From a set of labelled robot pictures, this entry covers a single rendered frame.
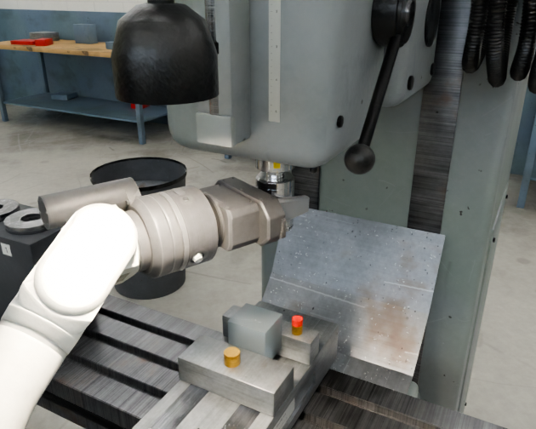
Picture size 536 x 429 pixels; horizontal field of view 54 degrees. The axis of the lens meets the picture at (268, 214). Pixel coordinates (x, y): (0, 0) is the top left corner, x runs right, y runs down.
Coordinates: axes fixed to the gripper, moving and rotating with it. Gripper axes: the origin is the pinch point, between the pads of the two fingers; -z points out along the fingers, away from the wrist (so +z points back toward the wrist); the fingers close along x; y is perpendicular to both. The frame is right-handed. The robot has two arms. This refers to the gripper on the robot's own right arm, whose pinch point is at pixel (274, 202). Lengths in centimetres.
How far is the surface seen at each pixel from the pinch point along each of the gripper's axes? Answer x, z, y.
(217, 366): 0.9, 8.6, 21.9
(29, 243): 37.3, 21.8, 14.4
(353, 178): 17.5, -32.7, 8.7
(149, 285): 171, -54, 115
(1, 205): 54, 22, 13
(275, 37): -8.0, 6.5, -20.3
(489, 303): 64, -190, 122
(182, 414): -0.2, 14.7, 25.9
